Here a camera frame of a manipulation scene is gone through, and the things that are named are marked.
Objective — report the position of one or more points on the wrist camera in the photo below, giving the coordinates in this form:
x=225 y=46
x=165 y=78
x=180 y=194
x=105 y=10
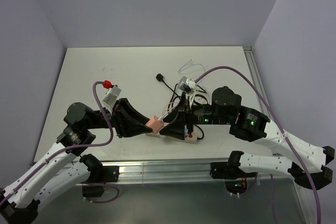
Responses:
x=111 y=95
x=192 y=91

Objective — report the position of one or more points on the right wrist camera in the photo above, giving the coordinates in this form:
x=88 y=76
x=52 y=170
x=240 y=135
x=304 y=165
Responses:
x=192 y=91

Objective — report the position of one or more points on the beige power strip red sockets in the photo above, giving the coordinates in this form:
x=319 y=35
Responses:
x=191 y=138

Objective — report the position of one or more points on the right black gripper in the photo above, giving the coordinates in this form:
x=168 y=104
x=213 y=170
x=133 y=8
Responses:
x=176 y=128

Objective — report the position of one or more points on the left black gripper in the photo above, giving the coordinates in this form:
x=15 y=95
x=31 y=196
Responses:
x=123 y=111

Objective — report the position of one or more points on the aluminium mounting rail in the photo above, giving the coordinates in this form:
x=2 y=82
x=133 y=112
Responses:
x=168 y=170

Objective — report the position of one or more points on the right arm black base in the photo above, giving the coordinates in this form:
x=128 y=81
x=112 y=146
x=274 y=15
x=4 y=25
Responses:
x=237 y=182

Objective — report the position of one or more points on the pink charger plug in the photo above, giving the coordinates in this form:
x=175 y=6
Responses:
x=155 y=123

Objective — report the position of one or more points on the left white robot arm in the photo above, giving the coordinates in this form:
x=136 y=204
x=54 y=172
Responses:
x=22 y=200

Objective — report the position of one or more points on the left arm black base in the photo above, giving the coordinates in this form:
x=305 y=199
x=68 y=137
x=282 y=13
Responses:
x=99 y=177

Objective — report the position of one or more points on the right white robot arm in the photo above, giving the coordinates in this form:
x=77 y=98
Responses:
x=305 y=163

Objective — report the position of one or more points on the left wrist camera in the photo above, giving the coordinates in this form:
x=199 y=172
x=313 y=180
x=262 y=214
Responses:
x=111 y=95

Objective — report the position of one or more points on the right side aluminium rail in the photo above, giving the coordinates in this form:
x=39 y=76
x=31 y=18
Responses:
x=256 y=80

